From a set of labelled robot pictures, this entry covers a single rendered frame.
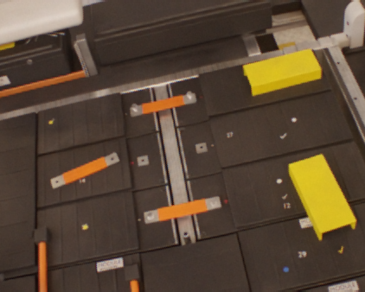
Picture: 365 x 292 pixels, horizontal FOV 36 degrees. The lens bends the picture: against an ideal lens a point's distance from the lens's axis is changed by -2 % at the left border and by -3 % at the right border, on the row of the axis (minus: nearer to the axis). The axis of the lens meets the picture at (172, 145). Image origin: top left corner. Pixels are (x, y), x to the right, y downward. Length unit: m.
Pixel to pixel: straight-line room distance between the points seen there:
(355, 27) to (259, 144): 0.47
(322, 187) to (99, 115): 0.53
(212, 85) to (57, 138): 0.37
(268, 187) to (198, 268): 0.22
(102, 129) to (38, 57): 0.24
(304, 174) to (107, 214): 0.39
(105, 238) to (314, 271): 0.40
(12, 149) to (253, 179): 0.55
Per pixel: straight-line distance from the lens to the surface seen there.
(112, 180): 1.20
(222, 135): 1.21
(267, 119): 1.23
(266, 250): 1.06
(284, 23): 1.71
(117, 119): 1.30
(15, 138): 1.35
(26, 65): 1.41
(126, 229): 1.12
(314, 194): 1.08
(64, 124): 1.33
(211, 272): 1.04
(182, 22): 1.35
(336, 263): 1.05
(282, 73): 1.28
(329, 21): 1.65
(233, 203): 1.12
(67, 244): 1.15
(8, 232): 1.20
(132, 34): 1.35
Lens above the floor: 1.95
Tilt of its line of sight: 51 degrees down
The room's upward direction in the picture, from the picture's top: 16 degrees counter-clockwise
